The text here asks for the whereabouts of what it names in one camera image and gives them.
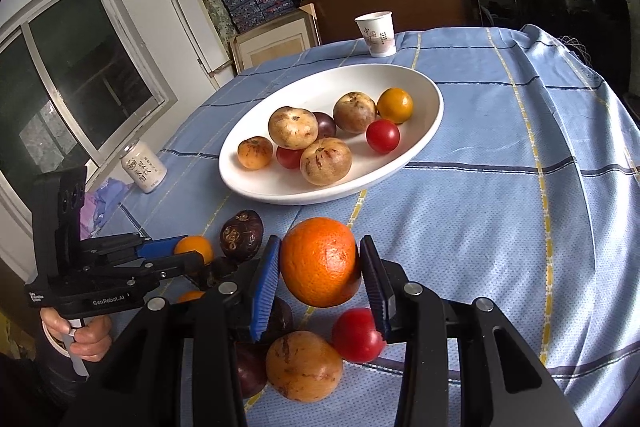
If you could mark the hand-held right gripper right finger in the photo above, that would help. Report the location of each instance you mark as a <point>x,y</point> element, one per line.
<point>372,287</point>

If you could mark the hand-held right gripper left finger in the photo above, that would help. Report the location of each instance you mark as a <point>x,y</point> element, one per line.
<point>265,287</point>

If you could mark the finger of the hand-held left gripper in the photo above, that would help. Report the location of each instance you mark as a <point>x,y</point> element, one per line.
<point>170,268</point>
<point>157,248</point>

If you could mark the large orange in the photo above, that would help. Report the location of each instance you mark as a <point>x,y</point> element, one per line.
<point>320,262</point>
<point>190,296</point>

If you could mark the small yellow-orange tangerine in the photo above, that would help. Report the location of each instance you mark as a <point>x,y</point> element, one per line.
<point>395,105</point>
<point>197,247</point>

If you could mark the purple passion fruit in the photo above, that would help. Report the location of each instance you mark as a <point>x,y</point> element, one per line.
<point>326,123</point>
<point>250,372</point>
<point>281,319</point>

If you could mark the red tomato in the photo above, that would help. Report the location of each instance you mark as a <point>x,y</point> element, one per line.
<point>382,136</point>
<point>357,334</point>
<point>287,158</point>

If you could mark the dark brown mangosteen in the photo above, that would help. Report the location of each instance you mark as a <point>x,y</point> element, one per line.
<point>241,234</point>

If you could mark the tan brown round fruit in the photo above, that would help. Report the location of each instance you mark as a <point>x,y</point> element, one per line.
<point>354,112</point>
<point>304,366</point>
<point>325,161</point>
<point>293,127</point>

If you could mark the small orange-brown round fruit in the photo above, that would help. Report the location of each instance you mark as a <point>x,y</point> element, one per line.
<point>255,152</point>

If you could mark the white oval plate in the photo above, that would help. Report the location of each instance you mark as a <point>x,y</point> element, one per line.
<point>300,92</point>

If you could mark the person's left hand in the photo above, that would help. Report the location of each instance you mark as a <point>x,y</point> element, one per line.
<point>92,337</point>

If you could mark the purple cloth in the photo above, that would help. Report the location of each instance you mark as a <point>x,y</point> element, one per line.
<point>89,217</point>

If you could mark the light blue cloth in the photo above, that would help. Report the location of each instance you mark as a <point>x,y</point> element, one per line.
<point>112,194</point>

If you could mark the white drink can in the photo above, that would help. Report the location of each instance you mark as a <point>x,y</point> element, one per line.
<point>144,169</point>

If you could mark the blue checked tablecloth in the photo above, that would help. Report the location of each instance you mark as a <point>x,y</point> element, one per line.
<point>475,207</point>

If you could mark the grey framed sliding window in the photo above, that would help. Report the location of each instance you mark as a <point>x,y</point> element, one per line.
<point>90,72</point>

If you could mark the marbled grey board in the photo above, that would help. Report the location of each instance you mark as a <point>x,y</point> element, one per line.
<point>210,2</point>

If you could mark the white paper cup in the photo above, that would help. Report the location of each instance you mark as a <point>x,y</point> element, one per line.
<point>375,34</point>

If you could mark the brown cardboard board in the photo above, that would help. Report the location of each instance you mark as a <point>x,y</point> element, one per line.
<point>425,2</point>

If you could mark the wooden picture frame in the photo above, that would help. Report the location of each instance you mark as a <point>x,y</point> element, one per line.
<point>270,47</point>

